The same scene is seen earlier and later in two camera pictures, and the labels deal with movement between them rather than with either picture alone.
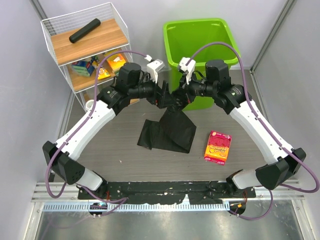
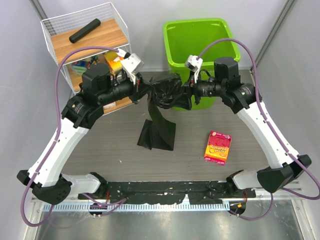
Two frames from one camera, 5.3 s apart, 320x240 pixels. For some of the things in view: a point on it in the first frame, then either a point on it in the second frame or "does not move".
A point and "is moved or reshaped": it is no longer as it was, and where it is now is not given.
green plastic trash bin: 201,40 does not move
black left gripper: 161,97 -> 140,88
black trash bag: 174,132 is moved or reshaped
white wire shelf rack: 90,45 does not move
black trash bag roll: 83,32 does not move
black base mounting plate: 202,192 does not move
